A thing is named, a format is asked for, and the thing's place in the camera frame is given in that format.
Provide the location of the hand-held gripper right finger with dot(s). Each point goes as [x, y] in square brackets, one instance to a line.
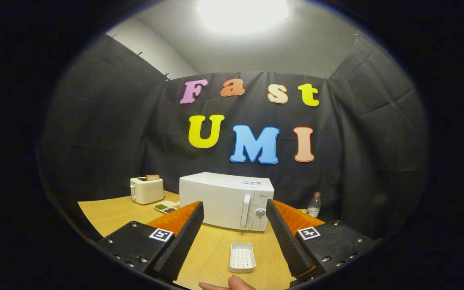
[288, 241]

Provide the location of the cream bread toaster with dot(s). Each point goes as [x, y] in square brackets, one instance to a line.
[147, 192]

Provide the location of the white sectioned bean dish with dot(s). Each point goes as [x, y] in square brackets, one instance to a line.
[165, 207]

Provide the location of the clear plastic water bottle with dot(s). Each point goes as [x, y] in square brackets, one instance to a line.
[313, 205]

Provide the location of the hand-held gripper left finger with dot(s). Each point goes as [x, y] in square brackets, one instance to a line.
[183, 241]

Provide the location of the small white ribbed tray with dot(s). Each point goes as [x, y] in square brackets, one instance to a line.
[242, 257]

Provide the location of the white toaster oven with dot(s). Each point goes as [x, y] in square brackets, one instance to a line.
[216, 193]

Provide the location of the toast slice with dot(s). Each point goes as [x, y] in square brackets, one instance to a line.
[152, 177]

